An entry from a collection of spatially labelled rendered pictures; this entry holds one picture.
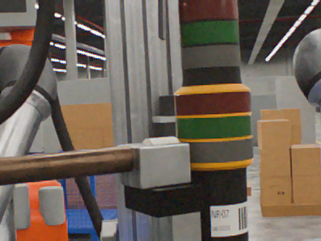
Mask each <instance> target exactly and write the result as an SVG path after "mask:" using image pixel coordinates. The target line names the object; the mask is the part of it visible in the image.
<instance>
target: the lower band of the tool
mask: <svg viewBox="0 0 321 241"><path fill-rule="evenodd" d="M250 90H251V89H250V88H248V87H246V86H244V85H243V84H230V85H219V84H215V85H203V86H190V87H181V88H180V89H179V90H178V91H176V92H175V95H191V94H204V93H218V92H232V91H250ZM244 115H251V112H245V113H235V114H221V115H207V116H176V115H175V118H206V117H221V116H244ZM248 138H252V136H249V137H235V138H223V139H205V140H182V139H177V140H178V141H179V142H222V141H233V140H242V139H248ZM252 163H253V158H252V159H250V160H246V161H241V162H232V163H191V170H196V171H215V170H230V169H237V168H243V167H249V166H250V165H251V164H252Z"/></svg>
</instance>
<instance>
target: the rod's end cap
mask: <svg viewBox="0 0 321 241"><path fill-rule="evenodd" d="M170 143H179V141H178V140H177V139H176V138H175V137H173V136H172V137H162V138H152V139H146V140H145V141H143V142H142V143H141V145H160V144H170Z"/></svg>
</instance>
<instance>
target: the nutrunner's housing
mask: <svg viewBox="0 0 321 241"><path fill-rule="evenodd" d="M191 181H192V182H193V183H197V184H203V185H204V188H205V211H203V212H201V241H248V231H249V219H248V200H247V167H243V168H237V169H230V170H215V171H196V170H191Z"/></svg>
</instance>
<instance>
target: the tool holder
mask: <svg viewBox="0 0 321 241"><path fill-rule="evenodd" d="M120 146H130V148H131V151H132V152H133V169H132V171H131V172H122V173H118V174H119V183H120V184H123V185H124V197H125V207H126V208H127V209H131V210H134V211H137V212H140V213H143V214H148V215H149V228H150V241H201V212H203V211H205V188H204V185H203V184H197V183H193V182H192V181H191V163H190V145H189V144H188V143H182V142H179V143H170V144H160V145H141V143H136V144H127V145H118V146H117V147H120Z"/></svg>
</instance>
